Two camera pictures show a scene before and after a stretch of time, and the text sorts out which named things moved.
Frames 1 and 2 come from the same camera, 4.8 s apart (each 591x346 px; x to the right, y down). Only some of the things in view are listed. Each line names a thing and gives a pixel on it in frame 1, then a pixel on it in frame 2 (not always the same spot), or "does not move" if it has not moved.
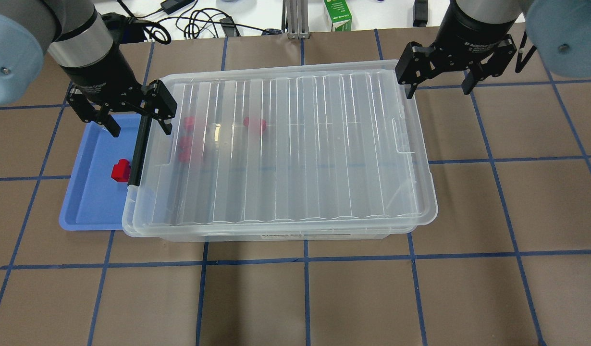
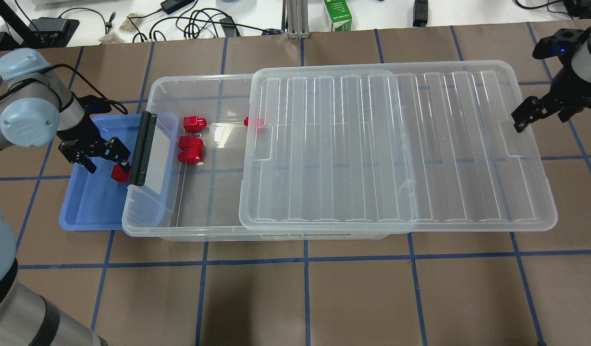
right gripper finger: [412, 90] to [521, 123]
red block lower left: [184, 153] does not move
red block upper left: [189, 122] does not move
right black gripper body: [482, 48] to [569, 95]
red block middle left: [185, 142] does not move
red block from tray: [121, 171] does not move
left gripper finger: [167, 128] to [125, 166]
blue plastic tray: [93, 200] does not move
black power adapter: [171, 6] does not move
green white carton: [340, 14] does not move
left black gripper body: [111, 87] to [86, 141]
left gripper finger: [111, 125] to [89, 165]
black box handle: [140, 154] does not move
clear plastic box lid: [324, 147] to [428, 146]
